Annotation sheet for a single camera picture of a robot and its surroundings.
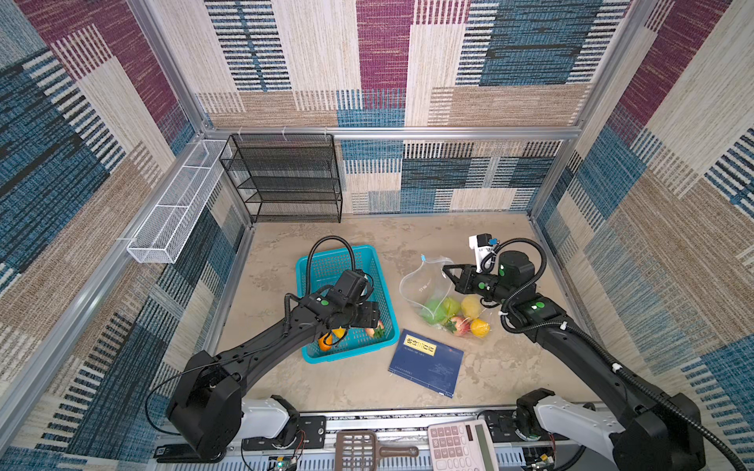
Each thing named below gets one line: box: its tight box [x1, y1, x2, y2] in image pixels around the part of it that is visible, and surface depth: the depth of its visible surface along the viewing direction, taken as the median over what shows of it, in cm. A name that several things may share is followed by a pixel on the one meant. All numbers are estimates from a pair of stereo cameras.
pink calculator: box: [428, 418, 500, 471], surface depth 71 cm
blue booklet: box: [387, 328, 465, 400], surface depth 86 cm
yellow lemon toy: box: [470, 317, 492, 339], surface depth 88 cm
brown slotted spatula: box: [334, 430, 420, 471], surface depth 72 cm
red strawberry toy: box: [451, 315, 472, 337], surface depth 88 cm
